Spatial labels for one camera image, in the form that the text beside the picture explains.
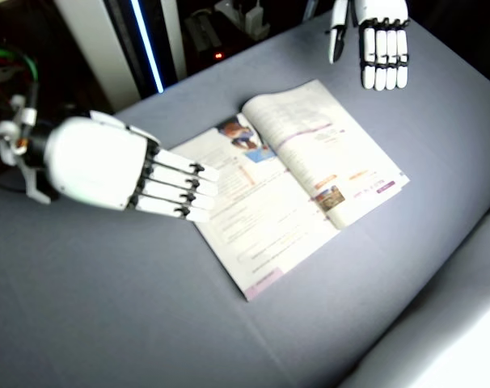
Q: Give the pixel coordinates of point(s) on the printed textbook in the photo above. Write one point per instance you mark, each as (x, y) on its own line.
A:
(293, 182)

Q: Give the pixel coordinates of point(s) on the white upright panel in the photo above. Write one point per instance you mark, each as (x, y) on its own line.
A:
(103, 44)

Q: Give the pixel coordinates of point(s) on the blue light strip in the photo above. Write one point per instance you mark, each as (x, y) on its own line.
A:
(147, 44)

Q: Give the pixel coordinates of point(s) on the grey table cloth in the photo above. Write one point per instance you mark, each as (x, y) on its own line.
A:
(119, 291)

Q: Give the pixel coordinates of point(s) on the black device with red light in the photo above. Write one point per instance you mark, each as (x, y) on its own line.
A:
(217, 56)

